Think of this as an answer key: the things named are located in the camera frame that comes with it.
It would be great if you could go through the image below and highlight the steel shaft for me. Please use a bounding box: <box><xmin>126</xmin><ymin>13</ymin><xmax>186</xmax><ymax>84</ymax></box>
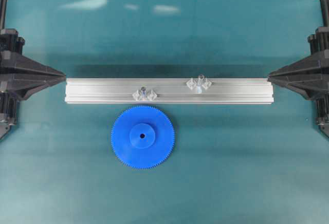
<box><xmin>139</xmin><ymin>86</ymin><xmax>147</xmax><ymax>101</ymax></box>
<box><xmin>196</xmin><ymin>74</ymin><xmax>205</xmax><ymax>94</ymax></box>

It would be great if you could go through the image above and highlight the aluminium extrusion rail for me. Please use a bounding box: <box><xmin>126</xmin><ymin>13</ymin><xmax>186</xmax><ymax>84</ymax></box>
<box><xmin>65</xmin><ymin>77</ymin><xmax>274</xmax><ymax>105</ymax></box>

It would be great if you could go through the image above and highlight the large blue plastic gear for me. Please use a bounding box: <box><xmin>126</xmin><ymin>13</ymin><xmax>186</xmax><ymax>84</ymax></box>
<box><xmin>111</xmin><ymin>105</ymin><xmax>175</xmax><ymax>170</ymax></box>

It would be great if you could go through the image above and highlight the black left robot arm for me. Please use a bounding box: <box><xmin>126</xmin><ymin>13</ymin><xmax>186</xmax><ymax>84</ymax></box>
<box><xmin>1</xmin><ymin>0</ymin><xmax>66</xmax><ymax>138</ymax></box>

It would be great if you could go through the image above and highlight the left steel shaft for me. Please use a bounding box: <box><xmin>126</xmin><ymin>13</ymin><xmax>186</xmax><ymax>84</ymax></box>
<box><xmin>139</xmin><ymin>86</ymin><xmax>147</xmax><ymax>101</ymax></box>

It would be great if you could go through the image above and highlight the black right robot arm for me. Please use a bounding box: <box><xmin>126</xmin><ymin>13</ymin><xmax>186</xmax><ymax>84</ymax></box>
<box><xmin>268</xmin><ymin>0</ymin><xmax>328</xmax><ymax>136</ymax></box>

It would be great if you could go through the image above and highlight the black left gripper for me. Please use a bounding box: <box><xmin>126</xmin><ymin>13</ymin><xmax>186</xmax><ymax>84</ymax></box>
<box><xmin>1</xmin><ymin>29</ymin><xmax>66</xmax><ymax>139</ymax></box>

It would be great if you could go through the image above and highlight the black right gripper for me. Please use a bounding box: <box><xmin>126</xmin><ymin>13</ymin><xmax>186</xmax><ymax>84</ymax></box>
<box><xmin>268</xmin><ymin>27</ymin><xmax>328</xmax><ymax>137</ymax></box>

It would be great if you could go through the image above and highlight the right steel shaft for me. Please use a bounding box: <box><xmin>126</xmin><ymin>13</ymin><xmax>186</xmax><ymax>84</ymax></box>
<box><xmin>196</xmin><ymin>74</ymin><xmax>205</xmax><ymax>94</ymax></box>

